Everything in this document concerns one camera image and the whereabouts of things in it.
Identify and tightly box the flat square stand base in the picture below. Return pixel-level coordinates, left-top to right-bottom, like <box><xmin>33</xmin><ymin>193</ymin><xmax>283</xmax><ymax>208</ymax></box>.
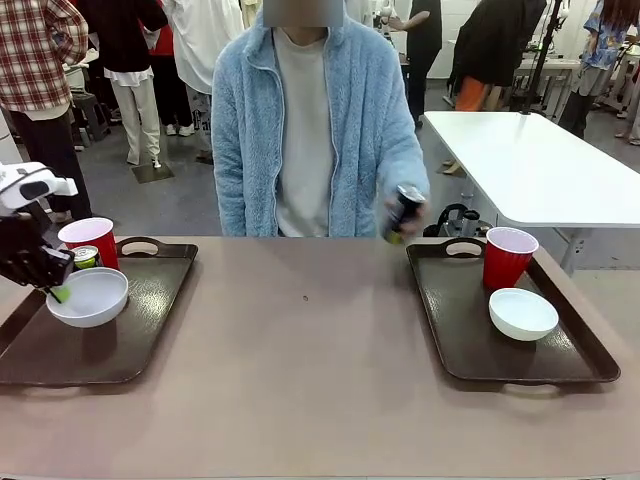
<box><xmin>130</xmin><ymin>161</ymin><xmax>176</xmax><ymax>185</ymax></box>

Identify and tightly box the person's left hand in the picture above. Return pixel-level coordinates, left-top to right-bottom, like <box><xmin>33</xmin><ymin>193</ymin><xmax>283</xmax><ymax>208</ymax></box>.
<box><xmin>384</xmin><ymin>192</ymin><xmax>433</xmax><ymax>236</ymax></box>

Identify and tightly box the person in beige trousers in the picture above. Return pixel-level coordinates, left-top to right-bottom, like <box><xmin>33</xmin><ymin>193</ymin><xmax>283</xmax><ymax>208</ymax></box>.
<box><xmin>79</xmin><ymin>0</ymin><xmax>170</xmax><ymax>167</ymax></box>

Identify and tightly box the person's left forearm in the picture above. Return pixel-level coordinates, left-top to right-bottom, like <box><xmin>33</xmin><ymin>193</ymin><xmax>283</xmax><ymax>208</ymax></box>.
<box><xmin>375</xmin><ymin>124</ymin><xmax>431</xmax><ymax>202</ymax></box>

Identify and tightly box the person in white garment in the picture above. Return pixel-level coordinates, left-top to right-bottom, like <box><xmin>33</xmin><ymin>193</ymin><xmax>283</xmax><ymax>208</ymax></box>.
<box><xmin>160</xmin><ymin>0</ymin><xmax>247</xmax><ymax>162</ymax></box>

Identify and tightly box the black green drink can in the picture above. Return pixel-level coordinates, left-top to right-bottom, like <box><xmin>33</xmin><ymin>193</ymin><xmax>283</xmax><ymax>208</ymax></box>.
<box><xmin>73</xmin><ymin>245</ymin><xmax>102</xmax><ymax>271</ymax></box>
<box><xmin>382</xmin><ymin>184</ymin><xmax>427</xmax><ymax>246</ymax></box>

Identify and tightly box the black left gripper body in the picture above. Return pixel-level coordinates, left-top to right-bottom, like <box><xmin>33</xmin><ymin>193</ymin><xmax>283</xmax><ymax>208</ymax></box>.
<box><xmin>0</xmin><ymin>210</ymin><xmax>76</xmax><ymax>291</ymax></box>

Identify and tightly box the grey plastic step stool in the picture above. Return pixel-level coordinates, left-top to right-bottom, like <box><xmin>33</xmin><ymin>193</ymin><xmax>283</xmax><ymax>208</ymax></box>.
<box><xmin>71</xmin><ymin>92</ymin><xmax>115</xmax><ymax>149</ymax></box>

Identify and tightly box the red plastic cup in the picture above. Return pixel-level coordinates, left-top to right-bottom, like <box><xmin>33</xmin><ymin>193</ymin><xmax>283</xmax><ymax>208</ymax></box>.
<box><xmin>482</xmin><ymin>226</ymin><xmax>540</xmax><ymax>292</ymax></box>
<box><xmin>57</xmin><ymin>217</ymin><xmax>121</xmax><ymax>272</ymax></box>

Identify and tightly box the person in blue fleece jacket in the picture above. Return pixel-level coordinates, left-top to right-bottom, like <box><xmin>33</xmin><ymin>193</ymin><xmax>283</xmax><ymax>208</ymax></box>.
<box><xmin>211</xmin><ymin>8</ymin><xmax>432</xmax><ymax>239</ymax></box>

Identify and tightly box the black tripod stand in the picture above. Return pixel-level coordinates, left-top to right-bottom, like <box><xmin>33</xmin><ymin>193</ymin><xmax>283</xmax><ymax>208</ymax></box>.
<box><xmin>519</xmin><ymin>0</ymin><xmax>564</xmax><ymax>117</ymax></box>

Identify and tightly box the person in black clothes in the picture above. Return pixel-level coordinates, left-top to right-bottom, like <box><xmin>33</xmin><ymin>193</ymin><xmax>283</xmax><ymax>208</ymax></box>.
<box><xmin>388</xmin><ymin>0</ymin><xmax>444</xmax><ymax>129</ymax></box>

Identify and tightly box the person in orange trousers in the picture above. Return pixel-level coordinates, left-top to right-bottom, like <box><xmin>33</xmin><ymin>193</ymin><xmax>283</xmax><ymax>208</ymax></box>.
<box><xmin>448</xmin><ymin>0</ymin><xmax>550</xmax><ymax>113</ymax></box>

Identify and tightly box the white folding table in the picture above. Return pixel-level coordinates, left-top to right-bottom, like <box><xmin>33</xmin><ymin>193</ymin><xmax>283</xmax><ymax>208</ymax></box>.
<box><xmin>422</xmin><ymin>110</ymin><xmax>640</xmax><ymax>275</ymax></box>

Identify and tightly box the person in plaid shirt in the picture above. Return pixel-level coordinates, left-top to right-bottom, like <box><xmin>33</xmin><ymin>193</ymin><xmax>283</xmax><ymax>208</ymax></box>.
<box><xmin>0</xmin><ymin>0</ymin><xmax>95</xmax><ymax>224</ymax></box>

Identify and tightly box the white round bowl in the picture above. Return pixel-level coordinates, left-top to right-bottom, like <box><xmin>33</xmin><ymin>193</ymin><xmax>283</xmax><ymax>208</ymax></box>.
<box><xmin>45</xmin><ymin>266</ymin><xmax>130</xmax><ymax>329</ymax></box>
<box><xmin>488</xmin><ymin>287</ymin><xmax>560</xmax><ymax>343</ymax></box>

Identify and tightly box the person in blue patterned shirt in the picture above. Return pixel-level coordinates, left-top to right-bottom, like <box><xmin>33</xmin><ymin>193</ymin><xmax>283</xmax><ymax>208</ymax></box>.
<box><xmin>557</xmin><ymin>0</ymin><xmax>640</xmax><ymax>142</ymax></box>

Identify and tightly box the brown plastic serving tray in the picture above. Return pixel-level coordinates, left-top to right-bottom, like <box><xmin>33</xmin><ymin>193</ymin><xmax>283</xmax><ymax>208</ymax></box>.
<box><xmin>0</xmin><ymin>236</ymin><xmax>200</xmax><ymax>387</ymax></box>
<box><xmin>405</xmin><ymin>237</ymin><xmax>622</xmax><ymax>387</ymax></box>

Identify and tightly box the person's right forearm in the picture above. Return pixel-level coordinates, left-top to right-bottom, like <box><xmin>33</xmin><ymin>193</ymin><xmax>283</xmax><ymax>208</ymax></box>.
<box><xmin>212</xmin><ymin>134</ymin><xmax>251</xmax><ymax>237</ymax></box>

